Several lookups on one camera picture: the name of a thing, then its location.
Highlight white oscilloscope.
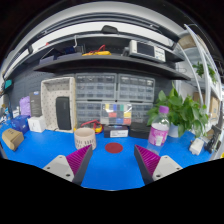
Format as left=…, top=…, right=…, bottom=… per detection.
left=129, top=40, right=166, bottom=63

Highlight brown cardboard box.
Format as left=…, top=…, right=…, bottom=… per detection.
left=2, top=128, right=24, bottom=151

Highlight white pegboard tray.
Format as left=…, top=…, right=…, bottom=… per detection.
left=41, top=77, right=77, bottom=133

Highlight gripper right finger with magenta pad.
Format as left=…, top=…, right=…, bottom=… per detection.
left=134, top=145, right=182, bottom=185

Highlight blue table mat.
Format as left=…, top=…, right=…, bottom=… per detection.
left=2, top=130, right=214, bottom=190

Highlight black shelf board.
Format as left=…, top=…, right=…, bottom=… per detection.
left=34, top=55, right=189, bottom=80

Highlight drawer organiser with coloured parts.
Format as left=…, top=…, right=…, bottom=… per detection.
left=76, top=101, right=153, bottom=126

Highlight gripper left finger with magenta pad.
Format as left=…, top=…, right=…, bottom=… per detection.
left=44, top=145, right=93, bottom=185

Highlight purple bag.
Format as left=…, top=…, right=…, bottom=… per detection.
left=19, top=96, right=31, bottom=116

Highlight dark grey box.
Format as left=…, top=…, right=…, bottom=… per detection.
left=29, top=91, right=42, bottom=117

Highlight red yellow multimeter leads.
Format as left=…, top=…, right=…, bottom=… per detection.
left=81, top=120, right=103, bottom=134

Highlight grey drawer organiser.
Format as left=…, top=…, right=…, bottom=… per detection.
left=75, top=73, right=116, bottom=100
left=118, top=74, right=155, bottom=102

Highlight black box with white label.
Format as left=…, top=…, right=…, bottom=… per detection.
left=104, top=125, right=128, bottom=138

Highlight yellow red cable bundle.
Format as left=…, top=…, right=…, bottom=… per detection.
left=81, top=44, right=112, bottom=57

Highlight grey drawer organiser upper right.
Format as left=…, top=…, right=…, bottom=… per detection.
left=118, top=74, right=155, bottom=102

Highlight grey drawer organiser upper left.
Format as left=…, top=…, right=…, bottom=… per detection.
left=75, top=73, right=116, bottom=100

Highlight red round coaster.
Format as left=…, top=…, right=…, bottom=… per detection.
left=105, top=142, right=123, bottom=154

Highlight white metal rack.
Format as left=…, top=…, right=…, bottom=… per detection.
left=176, top=24, right=222, bottom=131

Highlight green potted plant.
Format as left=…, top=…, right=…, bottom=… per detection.
left=147, top=87, right=208, bottom=138

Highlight blue box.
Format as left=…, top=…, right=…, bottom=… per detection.
left=11, top=115, right=29, bottom=134

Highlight clear bottle with pink label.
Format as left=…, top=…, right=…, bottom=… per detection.
left=148, top=106, right=170, bottom=154

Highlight black rectangular speaker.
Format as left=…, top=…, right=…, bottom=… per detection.
left=56, top=97, right=71, bottom=130

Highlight white small box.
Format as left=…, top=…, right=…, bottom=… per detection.
left=28, top=117, right=46, bottom=133

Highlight black flat case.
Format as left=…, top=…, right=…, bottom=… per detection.
left=129, top=122, right=150, bottom=139

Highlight white perforated cup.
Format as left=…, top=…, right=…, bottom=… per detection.
left=74, top=128, right=96, bottom=149

